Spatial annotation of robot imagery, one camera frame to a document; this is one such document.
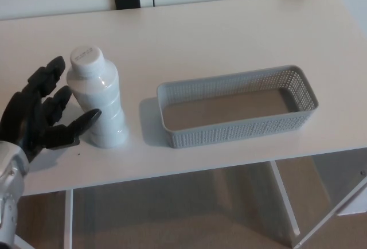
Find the white paper label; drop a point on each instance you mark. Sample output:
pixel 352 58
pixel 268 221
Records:
pixel 352 203

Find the white desk leg frame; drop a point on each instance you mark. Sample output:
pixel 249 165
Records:
pixel 286 203
pixel 68 220

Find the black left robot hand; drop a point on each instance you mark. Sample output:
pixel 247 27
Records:
pixel 25 117

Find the grey perforated plastic basket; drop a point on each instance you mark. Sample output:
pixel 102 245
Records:
pixel 243 132

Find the white plastic bottle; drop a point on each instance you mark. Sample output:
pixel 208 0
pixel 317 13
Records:
pixel 97 94

